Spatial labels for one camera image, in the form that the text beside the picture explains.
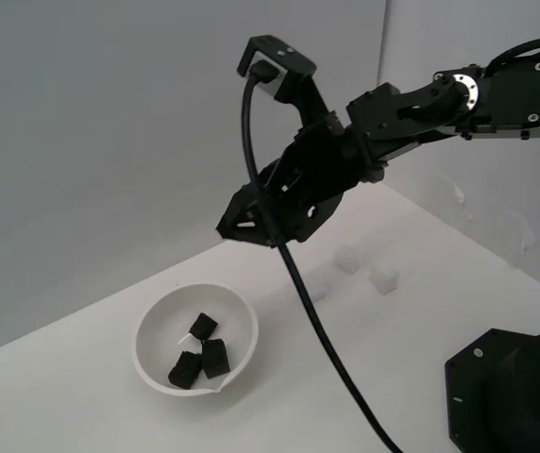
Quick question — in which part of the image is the white foam cube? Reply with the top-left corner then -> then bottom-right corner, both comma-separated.
297,266 -> 330,303
368,264 -> 401,296
334,243 -> 361,275

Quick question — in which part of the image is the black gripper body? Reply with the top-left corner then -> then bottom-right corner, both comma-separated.
269,110 -> 389,245

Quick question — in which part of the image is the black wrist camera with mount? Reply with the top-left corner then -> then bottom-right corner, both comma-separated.
236,35 -> 332,128

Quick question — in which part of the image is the white bowl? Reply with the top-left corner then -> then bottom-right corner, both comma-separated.
131,282 -> 260,396

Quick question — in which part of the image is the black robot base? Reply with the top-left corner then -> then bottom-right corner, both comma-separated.
444,327 -> 540,453

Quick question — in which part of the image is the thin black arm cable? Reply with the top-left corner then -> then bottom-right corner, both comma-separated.
486,36 -> 540,75

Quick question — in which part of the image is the black foam cube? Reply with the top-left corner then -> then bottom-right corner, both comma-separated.
188,311 -> 220,341
200,338 -> 231,380
167,350 -> 204,391

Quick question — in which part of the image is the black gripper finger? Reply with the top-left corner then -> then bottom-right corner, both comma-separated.
245,161 -> 300,200
215,185 -> 277,247

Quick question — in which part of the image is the thick black camera cable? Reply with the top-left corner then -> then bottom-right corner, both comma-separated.
241,60 -> 406,453

